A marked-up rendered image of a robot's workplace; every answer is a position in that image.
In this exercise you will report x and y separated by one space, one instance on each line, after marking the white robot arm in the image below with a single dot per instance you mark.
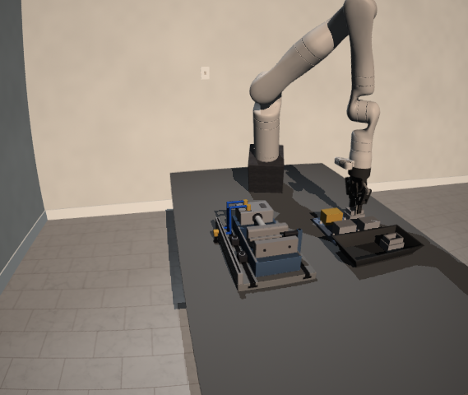
357 23

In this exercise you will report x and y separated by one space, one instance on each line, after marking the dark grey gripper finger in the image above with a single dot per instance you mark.
349 184
364 198

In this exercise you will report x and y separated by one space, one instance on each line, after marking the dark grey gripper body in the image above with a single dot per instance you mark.
360 177

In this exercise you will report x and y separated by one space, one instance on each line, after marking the grey flat bar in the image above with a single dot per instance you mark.
251 240

